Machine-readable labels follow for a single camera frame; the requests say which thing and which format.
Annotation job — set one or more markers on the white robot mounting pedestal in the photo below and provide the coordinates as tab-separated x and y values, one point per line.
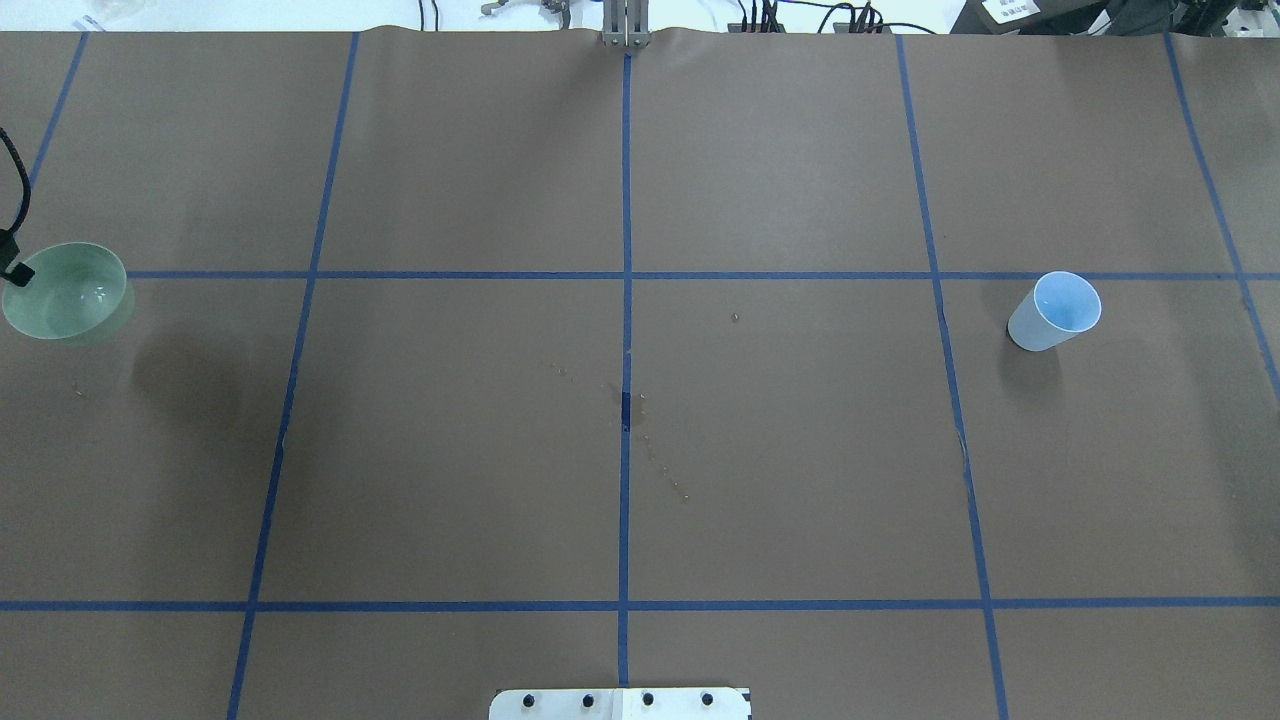
623	703

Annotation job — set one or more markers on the aluminium frame post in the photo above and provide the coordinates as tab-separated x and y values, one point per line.
625	23

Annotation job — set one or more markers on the pale green ceramic bowl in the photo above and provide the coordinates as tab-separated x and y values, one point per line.
80	295

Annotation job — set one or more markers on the light blue plastic cup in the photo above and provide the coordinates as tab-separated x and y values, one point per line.
1058	307

